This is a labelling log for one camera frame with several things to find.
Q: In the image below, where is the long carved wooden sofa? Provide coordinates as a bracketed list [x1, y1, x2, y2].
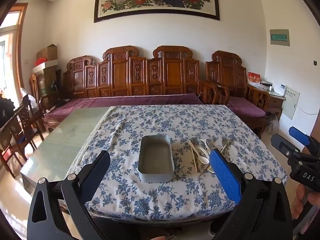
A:
[39, 45, 230, 132]

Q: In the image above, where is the person's right hand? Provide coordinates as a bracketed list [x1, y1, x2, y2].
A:
[291, 185, 320, 228]

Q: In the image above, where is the purple armchair cushion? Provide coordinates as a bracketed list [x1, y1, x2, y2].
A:
[226, 96, 266, 118]

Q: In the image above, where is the green wall sign box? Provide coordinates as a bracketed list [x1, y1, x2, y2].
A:
[269, 29, 290, 47]

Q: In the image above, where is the blue floral tablecloth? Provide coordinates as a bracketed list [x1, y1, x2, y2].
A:
[65, 104, 287, 222]

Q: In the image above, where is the brown cardboard box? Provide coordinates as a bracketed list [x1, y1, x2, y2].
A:
[37, 44, 58, 61]

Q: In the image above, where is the white plastic bag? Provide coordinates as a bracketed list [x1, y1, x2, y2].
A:
[21, 87, 38, 111]

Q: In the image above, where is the rectangular metal tin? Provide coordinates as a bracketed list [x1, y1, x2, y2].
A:
[138, 135, 175, 182]

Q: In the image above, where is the wooden door frame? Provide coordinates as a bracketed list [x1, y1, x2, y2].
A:
[0, 2, 28, 105]

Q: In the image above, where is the dark wooden cabinet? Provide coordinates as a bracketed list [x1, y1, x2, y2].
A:
[29, 67, 62, 108]

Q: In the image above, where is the clear plastic spoon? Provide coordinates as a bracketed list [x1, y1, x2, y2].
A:
[199, 137, 213, 150]

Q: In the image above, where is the wooden dining chair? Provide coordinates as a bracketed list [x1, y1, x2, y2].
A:
[6, 100, 46, 161]
[0, 122, 28, 178]

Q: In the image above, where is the white box with blue print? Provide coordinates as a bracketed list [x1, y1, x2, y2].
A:
[274, 82, 287, 96]

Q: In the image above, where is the wooden side table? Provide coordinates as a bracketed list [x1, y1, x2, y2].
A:
[246, 82, 286, 122]

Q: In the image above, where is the carved wooden armchair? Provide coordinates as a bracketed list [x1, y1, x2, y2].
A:
[205, 50, 270, 138]

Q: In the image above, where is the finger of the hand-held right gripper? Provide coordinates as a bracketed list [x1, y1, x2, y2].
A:
[288, 127, 316, 149]
[271, 134, 303, 166]

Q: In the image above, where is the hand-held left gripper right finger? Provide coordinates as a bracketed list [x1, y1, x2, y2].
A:
[209, 149, 293, 240]

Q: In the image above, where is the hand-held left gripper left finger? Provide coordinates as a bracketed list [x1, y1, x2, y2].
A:
[27, 150, 111, 240]

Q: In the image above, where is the white flat box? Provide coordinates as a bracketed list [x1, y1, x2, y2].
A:
[32, 59, 59, 73]

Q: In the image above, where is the grey fluffy duster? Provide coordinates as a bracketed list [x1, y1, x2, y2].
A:
[264, 113, 279, 134]

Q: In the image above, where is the white electrical panel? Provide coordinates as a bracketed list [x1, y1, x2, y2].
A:
[281, 89, 300, 121]

